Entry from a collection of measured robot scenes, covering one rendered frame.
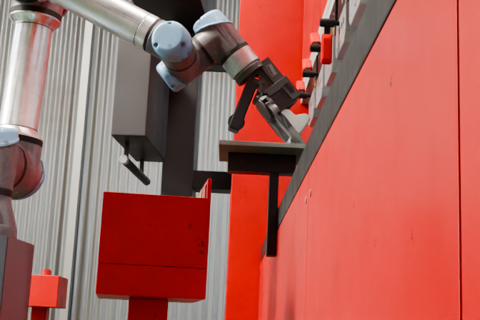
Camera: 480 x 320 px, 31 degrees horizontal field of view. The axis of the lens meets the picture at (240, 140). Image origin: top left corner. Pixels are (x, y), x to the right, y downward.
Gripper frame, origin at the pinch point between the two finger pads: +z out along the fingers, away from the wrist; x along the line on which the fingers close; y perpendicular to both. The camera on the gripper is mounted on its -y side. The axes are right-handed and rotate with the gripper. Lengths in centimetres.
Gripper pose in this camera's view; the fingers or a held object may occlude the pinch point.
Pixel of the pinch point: (298, 148)
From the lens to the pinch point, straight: 186.5
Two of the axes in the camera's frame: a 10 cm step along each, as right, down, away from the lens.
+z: 6.2, 7.8, -1.3
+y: 7.8, -5.9, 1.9
